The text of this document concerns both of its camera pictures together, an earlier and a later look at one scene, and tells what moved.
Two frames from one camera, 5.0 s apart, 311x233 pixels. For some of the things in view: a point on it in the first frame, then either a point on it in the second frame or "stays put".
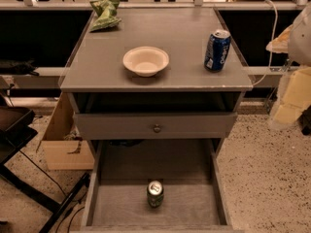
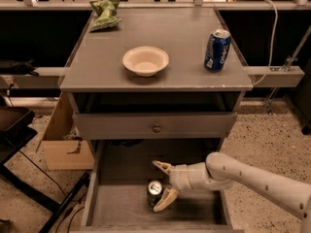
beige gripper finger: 296,97 -> 188,178
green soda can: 155,193 stays put
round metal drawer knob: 156,128 stays put
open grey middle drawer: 195,197 stays put
